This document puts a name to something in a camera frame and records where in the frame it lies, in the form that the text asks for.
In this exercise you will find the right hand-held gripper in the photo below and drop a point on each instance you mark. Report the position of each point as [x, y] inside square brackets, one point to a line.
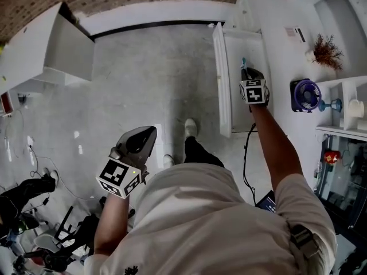
[253, 93]

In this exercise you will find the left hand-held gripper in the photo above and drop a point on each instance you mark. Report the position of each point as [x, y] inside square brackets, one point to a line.
[134, 147]

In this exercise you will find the white drawer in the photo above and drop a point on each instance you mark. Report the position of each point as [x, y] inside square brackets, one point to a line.
[246, 116]

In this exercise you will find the person's left forearm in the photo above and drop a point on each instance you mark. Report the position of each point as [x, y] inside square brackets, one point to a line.
[110, 225]

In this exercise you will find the person's right forearm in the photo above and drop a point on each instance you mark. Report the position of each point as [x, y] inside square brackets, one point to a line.
[272, 147]

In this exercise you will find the person's left white shoe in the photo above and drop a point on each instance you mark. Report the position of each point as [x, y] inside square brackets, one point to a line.
[168, 160]

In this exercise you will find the person's white shoe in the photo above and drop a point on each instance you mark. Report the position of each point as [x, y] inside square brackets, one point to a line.
[168, 160]
[190, 127]

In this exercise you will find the white cabinet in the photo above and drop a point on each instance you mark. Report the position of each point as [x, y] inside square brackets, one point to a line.
[286, 62]

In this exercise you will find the white paper card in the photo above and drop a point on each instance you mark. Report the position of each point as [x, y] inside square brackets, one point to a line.
[295, 34]

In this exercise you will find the person's right white shoe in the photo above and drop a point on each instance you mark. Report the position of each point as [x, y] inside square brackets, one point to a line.
[190, 127]

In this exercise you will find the person's black trousers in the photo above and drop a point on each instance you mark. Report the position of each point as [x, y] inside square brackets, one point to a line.
[200, 153]

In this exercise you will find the purple desk fan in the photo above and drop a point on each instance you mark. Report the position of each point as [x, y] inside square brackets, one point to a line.
[306, 95]

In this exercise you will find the dried brown plant in vase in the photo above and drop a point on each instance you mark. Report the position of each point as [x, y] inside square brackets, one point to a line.
[327, 53]

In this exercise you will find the blue glass goblet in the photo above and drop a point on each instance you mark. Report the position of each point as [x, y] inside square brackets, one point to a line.
[334, 105]

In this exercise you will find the person's white shirt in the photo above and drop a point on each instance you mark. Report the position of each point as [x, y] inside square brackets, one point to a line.
[206, 225]

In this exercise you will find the white open shelf unit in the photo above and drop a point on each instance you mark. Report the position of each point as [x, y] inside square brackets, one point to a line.
[344, 24]

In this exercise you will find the black office chair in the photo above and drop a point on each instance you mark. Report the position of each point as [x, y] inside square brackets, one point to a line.
[68, 233]

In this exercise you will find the white mug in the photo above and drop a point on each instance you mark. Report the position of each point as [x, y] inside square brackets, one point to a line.
[355, 108]

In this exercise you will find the red packet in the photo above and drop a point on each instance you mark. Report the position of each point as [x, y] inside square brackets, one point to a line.
[332, 157]

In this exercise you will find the clear plastic bottle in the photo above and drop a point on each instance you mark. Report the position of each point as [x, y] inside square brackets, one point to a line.
[318, 170]

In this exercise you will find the red box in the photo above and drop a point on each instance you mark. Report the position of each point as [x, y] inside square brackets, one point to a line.
[6, 104]

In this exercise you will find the white desk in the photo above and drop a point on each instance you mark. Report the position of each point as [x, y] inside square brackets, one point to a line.
[31, 44]

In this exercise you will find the glass display cabinet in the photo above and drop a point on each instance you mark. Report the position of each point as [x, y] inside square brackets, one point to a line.
[347, 176]

